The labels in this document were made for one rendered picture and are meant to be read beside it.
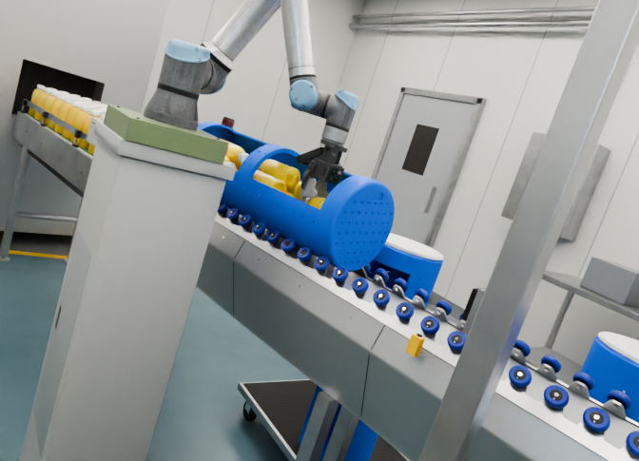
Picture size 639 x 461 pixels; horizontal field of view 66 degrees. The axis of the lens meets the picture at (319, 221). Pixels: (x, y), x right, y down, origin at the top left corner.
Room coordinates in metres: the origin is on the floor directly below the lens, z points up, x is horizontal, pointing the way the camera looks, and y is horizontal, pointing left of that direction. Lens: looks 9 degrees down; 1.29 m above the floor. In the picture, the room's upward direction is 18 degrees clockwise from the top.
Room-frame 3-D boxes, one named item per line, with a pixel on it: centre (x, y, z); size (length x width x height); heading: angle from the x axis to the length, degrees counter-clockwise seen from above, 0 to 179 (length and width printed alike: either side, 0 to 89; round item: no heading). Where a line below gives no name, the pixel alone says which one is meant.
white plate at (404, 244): (1.77, -0.33, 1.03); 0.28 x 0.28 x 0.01
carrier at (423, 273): (1.77, -0.33, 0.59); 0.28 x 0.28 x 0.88
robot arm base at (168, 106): (1.40, 0.49, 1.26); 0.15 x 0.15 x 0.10
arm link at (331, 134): (1.50, 0.03, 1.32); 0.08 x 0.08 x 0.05
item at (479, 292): (1.16, -0.44, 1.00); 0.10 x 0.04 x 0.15; 139
